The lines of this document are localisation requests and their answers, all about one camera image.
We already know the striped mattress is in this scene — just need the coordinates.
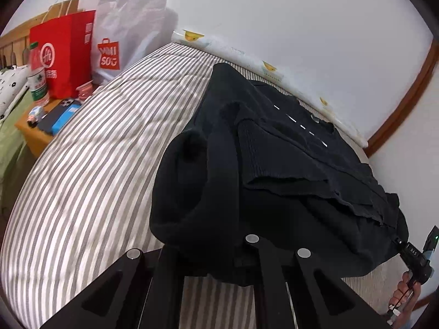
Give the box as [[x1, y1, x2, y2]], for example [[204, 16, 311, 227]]
[[0, 41, 405, 329]]

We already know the small red container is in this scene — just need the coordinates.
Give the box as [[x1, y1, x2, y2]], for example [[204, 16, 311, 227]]
[[75, 80, 95, 101]]

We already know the blue box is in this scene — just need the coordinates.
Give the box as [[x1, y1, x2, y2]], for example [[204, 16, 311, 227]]
[[51, 106, 81, 136]]

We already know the wooden headboard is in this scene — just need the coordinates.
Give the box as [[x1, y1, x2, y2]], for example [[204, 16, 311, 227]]
[[0, 10, 53, 70]]

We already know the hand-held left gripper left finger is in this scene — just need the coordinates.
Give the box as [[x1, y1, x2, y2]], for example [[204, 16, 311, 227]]
[[39, 247, 186, 329]]

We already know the white duck print bumper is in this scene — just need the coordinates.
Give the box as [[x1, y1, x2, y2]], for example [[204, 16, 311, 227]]
[[171, 29, 368, 149]]

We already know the red paper bag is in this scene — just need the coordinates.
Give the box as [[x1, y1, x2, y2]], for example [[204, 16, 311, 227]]
[[29, 0, 97, 101]]

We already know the dark smartphone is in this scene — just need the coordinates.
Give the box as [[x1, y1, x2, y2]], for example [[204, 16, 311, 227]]
[[37, 98, 81, 134]]

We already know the green label water bottle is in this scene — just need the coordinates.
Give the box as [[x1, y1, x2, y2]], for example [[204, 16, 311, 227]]
[[27, 41, 50, 107]]

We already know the green blanket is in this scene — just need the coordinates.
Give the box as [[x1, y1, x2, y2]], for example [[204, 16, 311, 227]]
[[0, 89, 35, 215]]

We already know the small figurine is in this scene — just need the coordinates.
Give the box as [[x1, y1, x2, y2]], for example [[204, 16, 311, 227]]
[[27, 106, 44, 124]]

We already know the wooden nightstand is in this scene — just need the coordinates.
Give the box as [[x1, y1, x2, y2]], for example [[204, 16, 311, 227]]
[[15, 98, 83, 159]]

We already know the white flower print pillow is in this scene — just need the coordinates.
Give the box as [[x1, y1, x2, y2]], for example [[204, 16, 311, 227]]
[[0, 64, 31, 118]]

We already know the black sweatshirt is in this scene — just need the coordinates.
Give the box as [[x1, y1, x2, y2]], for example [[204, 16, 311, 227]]
[[150, 62, 410, 287]]

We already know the person's right hand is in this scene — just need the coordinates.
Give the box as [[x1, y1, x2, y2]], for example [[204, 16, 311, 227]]
[[389, 271, 422, 312]]

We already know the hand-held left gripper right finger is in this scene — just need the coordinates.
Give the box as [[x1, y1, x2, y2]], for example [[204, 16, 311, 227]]
[[245, 234, 390, 329]]

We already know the white plastic bag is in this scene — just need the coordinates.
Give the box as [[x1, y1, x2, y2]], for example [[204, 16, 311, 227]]
[[91, 0, 179, 85]]

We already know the wooden door frame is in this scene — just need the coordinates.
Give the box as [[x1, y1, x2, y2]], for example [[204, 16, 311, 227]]
[[364, 39, 439, 158]]

